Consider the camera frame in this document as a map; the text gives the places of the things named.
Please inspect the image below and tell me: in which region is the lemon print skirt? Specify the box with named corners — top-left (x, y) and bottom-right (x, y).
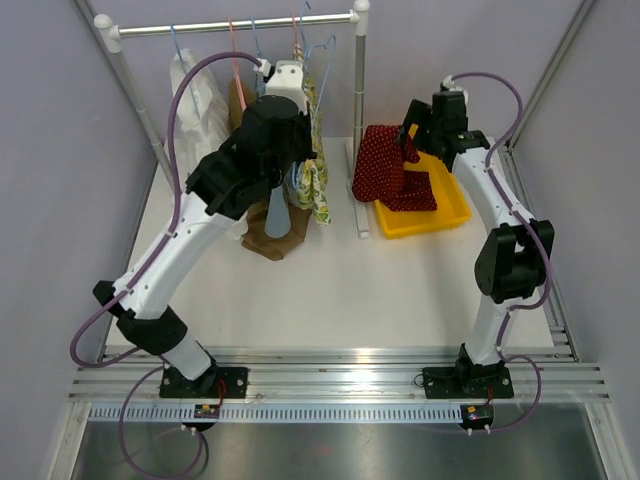
top-left (294, 43), bottom-right (332, 226)

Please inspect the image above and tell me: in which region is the red polka dot skirt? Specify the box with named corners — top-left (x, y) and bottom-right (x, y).
top-left (352, 125), bottom-right (419, 208)

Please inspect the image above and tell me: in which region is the pink hanger of brown skirt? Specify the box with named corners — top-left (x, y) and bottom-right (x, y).
top-left (227, 17), bottom-right (246, 112)

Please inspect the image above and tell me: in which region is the white dress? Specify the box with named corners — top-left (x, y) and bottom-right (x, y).
top-left (169, 48), bottom-right (249, 241)

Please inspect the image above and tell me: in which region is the brown skirt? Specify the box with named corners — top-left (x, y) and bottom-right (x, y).
top-left (228, 80), bottom-right (311, 261)

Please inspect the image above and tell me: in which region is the blue hanger of denim garment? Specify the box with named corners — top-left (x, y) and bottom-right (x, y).
top-left (250, 16), bottom-right (267, 59)

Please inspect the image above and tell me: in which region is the blue hanger of red skirt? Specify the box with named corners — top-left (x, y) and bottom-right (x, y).
top-left (299, 1), bottom-right (337, 118)

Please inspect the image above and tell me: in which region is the light blue denim garment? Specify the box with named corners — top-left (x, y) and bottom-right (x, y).
top-left (264, 181), bottom-right (291, 238)

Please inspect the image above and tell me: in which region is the pink hanger of lemon skirt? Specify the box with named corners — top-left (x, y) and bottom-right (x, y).
top-left (291, 14), bottom-right (305, 62)

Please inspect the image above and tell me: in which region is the blue hanger of white dress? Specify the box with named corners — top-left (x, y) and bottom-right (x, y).
top-left (169, 22), bottom-right (201, 119)

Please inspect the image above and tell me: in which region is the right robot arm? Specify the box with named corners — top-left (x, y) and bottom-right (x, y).
top-left (398, 91), bottom-right (555, 399)

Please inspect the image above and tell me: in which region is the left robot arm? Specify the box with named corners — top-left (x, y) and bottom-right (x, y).
top-left (93, 95), bottom-right (313, 397)

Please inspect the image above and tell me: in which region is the yellow plastic bin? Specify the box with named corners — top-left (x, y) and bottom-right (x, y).
top-left (374, 149), bottom-right (472, 239)

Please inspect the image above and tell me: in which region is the metal clothes rack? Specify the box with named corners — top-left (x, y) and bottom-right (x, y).
top-left (92, 0), bottom-right (372, 239)

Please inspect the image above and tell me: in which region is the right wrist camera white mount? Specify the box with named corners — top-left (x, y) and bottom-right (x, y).
top-left (440, 75), bottom-right (469, 104)

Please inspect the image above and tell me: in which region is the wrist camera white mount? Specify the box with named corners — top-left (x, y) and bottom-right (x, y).
top-left (254, 58), bottom-right (308, 115)
top-left (440, 75), bottom-right (469, 104)

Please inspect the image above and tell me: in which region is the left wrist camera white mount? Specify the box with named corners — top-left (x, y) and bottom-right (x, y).
top-left (254, 58), bottom-right (308, 115)

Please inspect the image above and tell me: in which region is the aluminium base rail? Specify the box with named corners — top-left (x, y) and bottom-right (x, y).
top-left (68, 347), bottom-right (610, 424)

